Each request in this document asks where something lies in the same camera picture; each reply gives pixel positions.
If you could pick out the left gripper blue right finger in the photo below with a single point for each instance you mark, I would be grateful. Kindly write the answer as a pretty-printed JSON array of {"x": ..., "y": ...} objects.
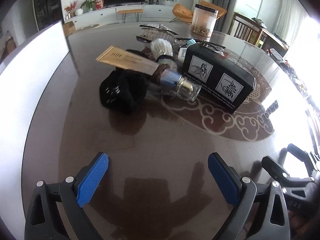
[{"x": 271, "y": 220}]

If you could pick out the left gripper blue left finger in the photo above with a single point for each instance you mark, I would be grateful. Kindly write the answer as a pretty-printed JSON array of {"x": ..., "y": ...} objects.
[{"x": 43, "y": 219}]

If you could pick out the black printed box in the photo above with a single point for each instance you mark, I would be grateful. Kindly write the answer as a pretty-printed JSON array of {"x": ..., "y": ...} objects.
[{"x": 222, "y": 81}]

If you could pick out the white storage box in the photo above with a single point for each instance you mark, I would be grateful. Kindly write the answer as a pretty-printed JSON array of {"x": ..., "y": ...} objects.
[{"x": 25, "y": 76}]

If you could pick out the glass perfume bottle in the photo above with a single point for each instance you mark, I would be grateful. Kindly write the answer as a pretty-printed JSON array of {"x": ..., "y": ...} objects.
[{"x": 175, "y": 84}]

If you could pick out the gold cosmetic tube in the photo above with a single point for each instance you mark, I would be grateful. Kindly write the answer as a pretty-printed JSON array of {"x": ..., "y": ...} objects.
[{"x": 126, "y": 60}]

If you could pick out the cardboard box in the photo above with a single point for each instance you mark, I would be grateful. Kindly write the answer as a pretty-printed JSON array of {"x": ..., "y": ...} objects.
[{"x": 69, "y": 28}]

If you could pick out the clear jar with snacks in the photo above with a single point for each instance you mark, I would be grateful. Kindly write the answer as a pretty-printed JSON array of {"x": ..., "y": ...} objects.
[{"x": 204, "y": 19}]

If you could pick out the white fluffy ball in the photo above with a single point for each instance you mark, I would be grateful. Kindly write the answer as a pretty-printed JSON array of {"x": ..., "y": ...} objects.
[{"x": 161, "y": 47}]

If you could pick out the orange lounge chair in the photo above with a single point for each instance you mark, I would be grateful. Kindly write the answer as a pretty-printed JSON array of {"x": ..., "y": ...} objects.
[{"x": 183, "y": 14}]

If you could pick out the dark display cabinet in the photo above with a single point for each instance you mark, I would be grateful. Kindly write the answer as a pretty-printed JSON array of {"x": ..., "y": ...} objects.
[{"x": 47, "y": 12}]

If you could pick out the wooden bench stool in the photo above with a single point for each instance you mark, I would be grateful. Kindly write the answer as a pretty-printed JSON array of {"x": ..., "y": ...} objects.
[{"x": 124, "y": 13}]

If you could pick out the white TV cabinet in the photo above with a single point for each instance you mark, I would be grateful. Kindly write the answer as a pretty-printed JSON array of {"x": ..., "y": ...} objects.
[{"x": 151, "y": 13}]

